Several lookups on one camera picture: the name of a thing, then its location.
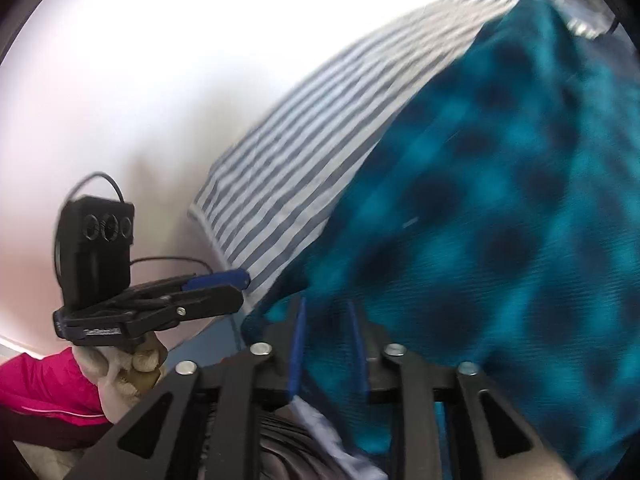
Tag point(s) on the left gloved hand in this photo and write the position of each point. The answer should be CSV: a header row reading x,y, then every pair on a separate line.
x,y
122,378

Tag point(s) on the zebra striped trousers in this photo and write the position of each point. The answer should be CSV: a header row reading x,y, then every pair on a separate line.
x,y
287,450

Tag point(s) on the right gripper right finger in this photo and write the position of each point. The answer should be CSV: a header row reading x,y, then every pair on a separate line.
x,y
360,355

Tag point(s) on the black camera box left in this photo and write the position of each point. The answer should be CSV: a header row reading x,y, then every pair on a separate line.
x,y
94,238

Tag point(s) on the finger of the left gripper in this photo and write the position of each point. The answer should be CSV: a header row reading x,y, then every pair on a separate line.
x,y
236,278
207,302

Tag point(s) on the pink sleeve left forearm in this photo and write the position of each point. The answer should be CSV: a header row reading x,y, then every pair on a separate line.
x,y
49,402

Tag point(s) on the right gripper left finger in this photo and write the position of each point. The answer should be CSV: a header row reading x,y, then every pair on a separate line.
x,y
296,360

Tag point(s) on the teal plaid fleece jacket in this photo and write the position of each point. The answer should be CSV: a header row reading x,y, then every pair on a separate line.
x,y
497,222

